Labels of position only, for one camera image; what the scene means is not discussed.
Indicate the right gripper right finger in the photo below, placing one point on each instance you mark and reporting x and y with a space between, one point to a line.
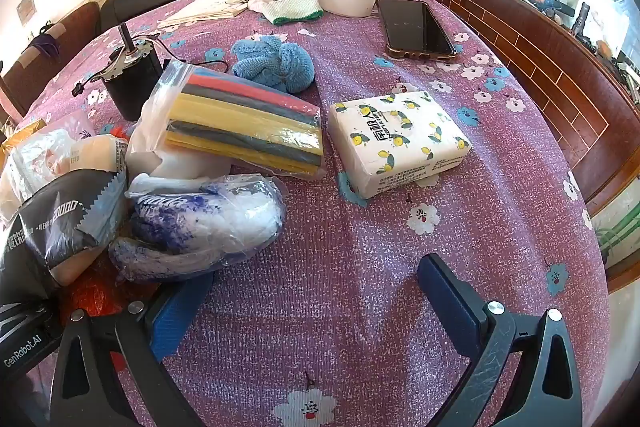
545 389

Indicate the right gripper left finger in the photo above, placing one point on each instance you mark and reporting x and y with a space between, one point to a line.
86 390

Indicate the red plastic bag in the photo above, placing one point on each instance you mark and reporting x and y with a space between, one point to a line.
100 291

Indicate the black snack packet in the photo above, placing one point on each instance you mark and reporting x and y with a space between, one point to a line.
59 231

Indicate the blue white bagged cloth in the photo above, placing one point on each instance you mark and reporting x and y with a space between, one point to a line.
181 229

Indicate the cream tissue pack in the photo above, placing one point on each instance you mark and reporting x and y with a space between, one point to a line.
100 152

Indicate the white cloth towel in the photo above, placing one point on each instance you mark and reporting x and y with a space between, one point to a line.
172 171

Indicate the brown wooden chair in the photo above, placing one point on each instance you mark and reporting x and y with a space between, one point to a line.
45 57

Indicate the lemon print tissue pack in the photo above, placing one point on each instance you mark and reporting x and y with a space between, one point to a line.
391 140

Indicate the black cylindrical electric motor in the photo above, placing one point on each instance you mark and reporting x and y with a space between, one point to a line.
130 75

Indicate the bagged colourful sponge cloths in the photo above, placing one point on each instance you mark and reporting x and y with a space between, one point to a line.
207 112

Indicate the purple floral tablecloth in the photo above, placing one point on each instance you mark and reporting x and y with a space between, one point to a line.
334 302

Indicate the black smartphone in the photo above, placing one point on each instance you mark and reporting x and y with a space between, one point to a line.
411 31

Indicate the light blue knitted cloth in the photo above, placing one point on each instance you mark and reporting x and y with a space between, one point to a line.
267 60

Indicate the open paper notebook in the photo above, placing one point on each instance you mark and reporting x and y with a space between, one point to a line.
199 10

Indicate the white green cuffed glove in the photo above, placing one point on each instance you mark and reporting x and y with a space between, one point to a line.
282 12

